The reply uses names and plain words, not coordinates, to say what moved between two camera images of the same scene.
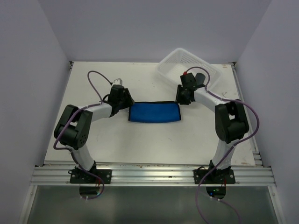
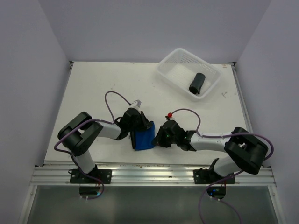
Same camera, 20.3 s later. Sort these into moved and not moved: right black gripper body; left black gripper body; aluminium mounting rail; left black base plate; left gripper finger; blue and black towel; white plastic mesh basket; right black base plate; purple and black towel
Moved: right black gripper body; blue and black towel; left gripper finger; left black gripper body
Not moved: white plastic mesh basket; right black base plate; purple and black towel; left black base plate; aluminium mounting rail
